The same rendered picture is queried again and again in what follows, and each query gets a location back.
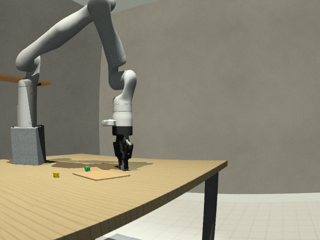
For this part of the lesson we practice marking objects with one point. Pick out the tan square mat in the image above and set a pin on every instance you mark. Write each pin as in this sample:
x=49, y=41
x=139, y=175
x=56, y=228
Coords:
x=99, y=175

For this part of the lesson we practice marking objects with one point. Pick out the green die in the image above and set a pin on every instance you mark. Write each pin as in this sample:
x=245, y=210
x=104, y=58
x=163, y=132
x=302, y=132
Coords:
x=87, y=168

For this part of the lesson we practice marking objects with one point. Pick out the yellow die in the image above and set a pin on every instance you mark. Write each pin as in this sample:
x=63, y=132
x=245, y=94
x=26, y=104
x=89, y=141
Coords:
x=56, y=174

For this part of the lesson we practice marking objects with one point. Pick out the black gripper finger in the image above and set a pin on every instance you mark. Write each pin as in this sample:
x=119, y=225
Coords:
x=117, y=153
x=127, y=154

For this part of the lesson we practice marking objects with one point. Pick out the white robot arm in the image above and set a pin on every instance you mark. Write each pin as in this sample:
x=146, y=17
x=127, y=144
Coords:
x=29, y=61

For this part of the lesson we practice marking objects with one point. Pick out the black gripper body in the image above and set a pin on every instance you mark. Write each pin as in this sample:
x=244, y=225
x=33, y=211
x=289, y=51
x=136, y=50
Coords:
x=122, y=134

